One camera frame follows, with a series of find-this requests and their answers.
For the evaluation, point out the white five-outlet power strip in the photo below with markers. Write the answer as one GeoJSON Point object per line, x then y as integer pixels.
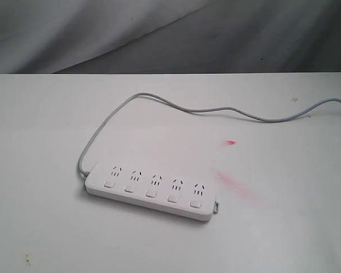
{"type": "Point", "coordinates": [163, 191]}

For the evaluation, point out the grey backdrop cloth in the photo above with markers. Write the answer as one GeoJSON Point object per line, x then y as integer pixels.
{"type": "Point", "coordinates": [107, 37]}

